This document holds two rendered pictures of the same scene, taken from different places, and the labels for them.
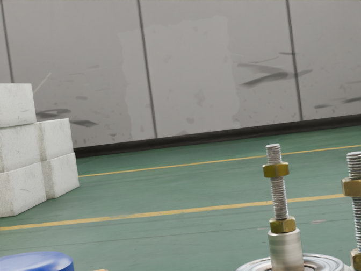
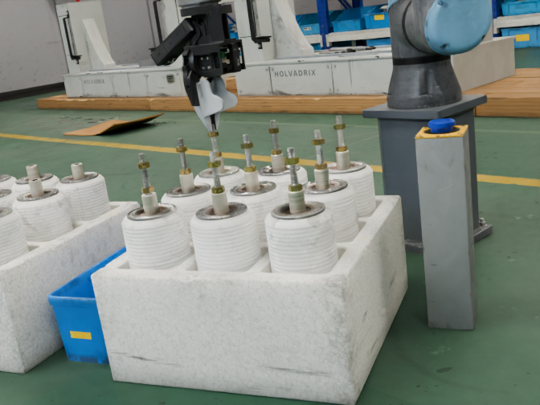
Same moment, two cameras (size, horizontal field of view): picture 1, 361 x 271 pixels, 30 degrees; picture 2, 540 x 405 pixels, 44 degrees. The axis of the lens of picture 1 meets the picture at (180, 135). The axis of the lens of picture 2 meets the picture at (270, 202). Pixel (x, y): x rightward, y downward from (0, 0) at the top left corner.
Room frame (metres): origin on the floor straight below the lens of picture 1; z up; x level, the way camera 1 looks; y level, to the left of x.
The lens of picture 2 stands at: (1.20, 0.44, 0.52)
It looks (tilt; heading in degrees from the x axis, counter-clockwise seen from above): 15 degrees down; 216
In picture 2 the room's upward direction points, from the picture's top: 8 degrees counter-clockwise
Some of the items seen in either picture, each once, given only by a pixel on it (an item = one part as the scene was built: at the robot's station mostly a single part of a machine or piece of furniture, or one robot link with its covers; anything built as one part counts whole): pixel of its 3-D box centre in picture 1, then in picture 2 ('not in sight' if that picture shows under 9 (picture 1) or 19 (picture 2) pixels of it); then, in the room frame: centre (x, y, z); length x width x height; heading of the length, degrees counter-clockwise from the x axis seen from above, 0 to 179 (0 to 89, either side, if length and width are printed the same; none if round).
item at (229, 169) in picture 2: not in sight; (218, 172); (0.28, -0.34, 0.25); 0.08 x 0.08 x 0.01
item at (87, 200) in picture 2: not in sight; (88, 221); (0.35, -0.65, 0.16); 0.10 x 0.10 x 0.18
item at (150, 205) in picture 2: not in sight; (150, 204); (0.51, -0.29, 0.26); 0.02 x 0.02 x 0.03
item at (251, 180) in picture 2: not in sight; (251, 181); (0.37, -0.20, 0.26); 0.02 x 0.02 x 0.03
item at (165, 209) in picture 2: not in sight; (152, 212); (0.51, -0.29, 0.25); 0.08 x 0.08 x 0.01
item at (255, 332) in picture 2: not in sight; (266, 282); (0.37, -0.20, 0.09); 0.39 x 0.39 x 0.18; 13
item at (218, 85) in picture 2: not in sight; (222, 102); (0.26, -0.33, 0.38); 0.06 x 0.03 x 0.09; 93
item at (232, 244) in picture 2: not in sight; (231, 270); (0.48, -0.18, 0.16); 0.10 x 0.10 x 0.18
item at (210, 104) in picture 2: not in sight; (210, 105); (0.30, -0.32, 0.38); 0.06 x 0.03 x 0.09; 93
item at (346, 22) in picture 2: not in sight; (360, 18); (-5.07, -2.77, 0.36); 0.50 x 0.38 x 0.21; 169
